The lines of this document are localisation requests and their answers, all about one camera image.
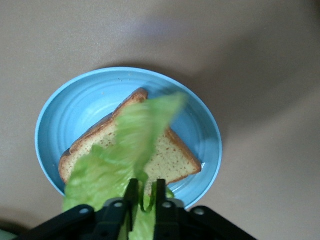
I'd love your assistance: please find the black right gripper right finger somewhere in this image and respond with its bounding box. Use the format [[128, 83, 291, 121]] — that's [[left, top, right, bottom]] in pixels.
[[151, 178, 256, 240]]

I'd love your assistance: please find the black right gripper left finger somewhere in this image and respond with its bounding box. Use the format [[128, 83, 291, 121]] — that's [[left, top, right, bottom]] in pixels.
[[14, 178, 140, 240]]

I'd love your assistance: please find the light bread slice brown crust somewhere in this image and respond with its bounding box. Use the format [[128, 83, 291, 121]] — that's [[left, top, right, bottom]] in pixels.
[[58, 87, 203, 198]]

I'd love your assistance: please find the green lettuce leaf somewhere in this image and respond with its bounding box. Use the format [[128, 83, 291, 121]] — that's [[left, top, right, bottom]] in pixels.
[[61, 91, 189, 240]]

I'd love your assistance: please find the blue round plate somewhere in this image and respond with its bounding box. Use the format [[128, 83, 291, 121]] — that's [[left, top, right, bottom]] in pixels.
[[34, 66, 224, 211]]

